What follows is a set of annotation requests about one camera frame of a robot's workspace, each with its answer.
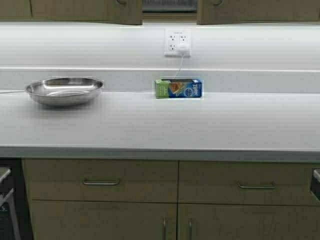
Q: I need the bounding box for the cabinet door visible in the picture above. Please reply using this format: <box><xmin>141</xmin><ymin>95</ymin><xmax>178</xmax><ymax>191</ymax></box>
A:
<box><xmin>0</xmin><ymin>0</ymin><xmax>143</xmax><ymax>25</ymax></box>
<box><xmin>196</xmin><ymin>0</ymin><xmax>320</xmax><ymax>25</ymax></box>
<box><xmin>31</xmin><ymin>200</ymin><xmax>177</xmax><ymax>240</ymax></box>
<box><xmin>177</xmin><ymin>204</ymin><xmax>320</xmax><ymax>240</ymax></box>

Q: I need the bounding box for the aluminium foil tray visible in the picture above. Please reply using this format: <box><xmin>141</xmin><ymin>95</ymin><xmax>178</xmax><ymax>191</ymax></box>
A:
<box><xmin>142</xmin><ymin>0</ymin><xmax>198</xmax><ymax>13</ymax></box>

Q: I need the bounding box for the right robot base edge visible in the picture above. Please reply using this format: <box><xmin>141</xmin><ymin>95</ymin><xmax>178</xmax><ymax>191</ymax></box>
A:
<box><xmin>310</xmin><ymin>168</ymin><xmax>320</xmax><ymax>200</ymax></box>

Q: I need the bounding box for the left robot base edge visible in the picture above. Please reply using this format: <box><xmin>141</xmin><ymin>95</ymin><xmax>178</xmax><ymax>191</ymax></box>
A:
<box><xmin>0</xmin><ymin>167</ymin><xmax>14</xmax><ymax>206</ymax></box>

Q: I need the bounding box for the Ziploc bag box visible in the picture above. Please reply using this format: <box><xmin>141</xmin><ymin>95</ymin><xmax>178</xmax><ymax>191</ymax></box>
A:
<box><xmin>154</xmin><ymin>79</ymin><xmax>203</xmax><ymax>99</ymax></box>

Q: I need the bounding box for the right drawer front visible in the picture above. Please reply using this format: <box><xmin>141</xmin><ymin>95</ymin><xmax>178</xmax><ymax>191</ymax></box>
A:
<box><xmin>178</xmin><ymin>161</ymin><xmax>320</xmax><ymax>206</ymax></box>

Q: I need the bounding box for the drawer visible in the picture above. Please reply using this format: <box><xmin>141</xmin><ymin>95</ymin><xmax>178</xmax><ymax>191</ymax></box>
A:
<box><xmin>23</xmin><ymin>159</ymin><xmax>178</xmax><ymax>203</ymax></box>
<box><xmin>178</xmin><ymin>161</ymin><xmax>320</xmax><ymax>206</ymax></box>

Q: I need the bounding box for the stainless steel bowl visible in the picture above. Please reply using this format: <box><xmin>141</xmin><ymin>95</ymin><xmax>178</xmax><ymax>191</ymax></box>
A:
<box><xmin>25</xmin><ymin>76</ymin><xmax>104</xmax><ymax>107</ymax></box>

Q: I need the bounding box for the left drawer front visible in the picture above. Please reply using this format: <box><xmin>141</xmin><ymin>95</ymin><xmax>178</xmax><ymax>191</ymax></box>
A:
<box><xmin>23</xmin><ymin>159</ymin><xmax>178</xmax><ymax>203</ymax></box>

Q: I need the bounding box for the stainless steel microwave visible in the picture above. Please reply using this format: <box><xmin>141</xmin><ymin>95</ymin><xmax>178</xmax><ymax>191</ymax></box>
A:
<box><xmin>0</xmin><ymin>165</ymin><xmax>22</xmax><ymax>240</ymax></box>

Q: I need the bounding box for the white wall outlet plate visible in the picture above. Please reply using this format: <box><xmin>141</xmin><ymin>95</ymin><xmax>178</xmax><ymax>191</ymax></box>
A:
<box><xmin>164</xmin><ymin>28</ymin><xmax>192</xmax><ymax>58</ymax></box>

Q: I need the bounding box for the left drawer handle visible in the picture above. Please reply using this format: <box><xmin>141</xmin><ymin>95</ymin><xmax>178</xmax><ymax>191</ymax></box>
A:
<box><xmin>82</xmin><ymin>179</ymin><xmax>121</xmax><ymax>186</ymax></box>

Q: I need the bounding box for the drawer handle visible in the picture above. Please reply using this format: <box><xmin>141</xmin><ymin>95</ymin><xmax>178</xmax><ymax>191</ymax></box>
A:
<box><xmin>237</xmin><ymin>183</ymin><xmax>276</xmax><ymax>190</ymax></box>
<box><xmin>82</xmin><ymin>179</ymin><xmax>121</xmax><ymax>186</ymax></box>

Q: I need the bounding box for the left door handle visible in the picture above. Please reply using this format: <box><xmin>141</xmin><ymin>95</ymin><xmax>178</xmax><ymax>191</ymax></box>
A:
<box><xmin>162</xmin><ymin>217</ymin><xmax>167</xmax><ymax>240</ymax></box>

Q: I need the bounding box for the door handle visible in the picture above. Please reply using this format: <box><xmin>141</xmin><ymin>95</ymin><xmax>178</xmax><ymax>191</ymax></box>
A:
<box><xmin>162</xmin><ymin>217</ymin><xmax>167</xmax><ymax>240</ymax></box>
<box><xmin>188</xmin><ymin>218</ymin><xmax>193</xmax><ymax>240</ymax></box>

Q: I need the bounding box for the right door handle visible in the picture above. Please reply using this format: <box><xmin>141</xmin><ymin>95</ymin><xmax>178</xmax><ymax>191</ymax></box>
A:
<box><xmin>188</xmin><ymin>218</ymin><xmax>193</xmax><ymax>240</ymax></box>

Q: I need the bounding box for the right drawer handle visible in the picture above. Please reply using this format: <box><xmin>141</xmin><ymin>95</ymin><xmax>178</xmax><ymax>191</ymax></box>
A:
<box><xmin>237</xmin><ymin>183</ymin><xmax>276</xmax><ymax>190</ymax></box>

